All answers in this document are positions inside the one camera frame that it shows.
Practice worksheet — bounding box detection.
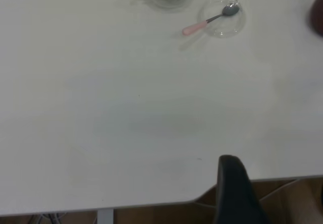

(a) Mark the white table leg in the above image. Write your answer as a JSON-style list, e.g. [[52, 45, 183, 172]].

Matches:
[[97, 208, 115, 224]]

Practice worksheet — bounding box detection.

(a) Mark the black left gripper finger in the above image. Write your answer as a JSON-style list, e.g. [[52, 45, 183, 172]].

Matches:
[[214, 154, 270, 224]]

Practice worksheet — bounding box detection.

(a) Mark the pink-handled metal spoon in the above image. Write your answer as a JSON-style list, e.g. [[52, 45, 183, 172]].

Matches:
[[182, 4, 240, 36]]

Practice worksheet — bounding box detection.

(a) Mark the red ceramic mug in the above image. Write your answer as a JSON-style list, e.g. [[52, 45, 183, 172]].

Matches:
[[307, 0, 323, 37]]

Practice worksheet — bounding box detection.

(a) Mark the grey cable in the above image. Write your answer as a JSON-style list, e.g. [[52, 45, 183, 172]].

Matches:
[[47, 213, 61, 224]]

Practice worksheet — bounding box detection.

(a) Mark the clear round glass lid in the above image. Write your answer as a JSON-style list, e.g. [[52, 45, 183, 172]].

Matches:
[[196, 0, 247, 40]]

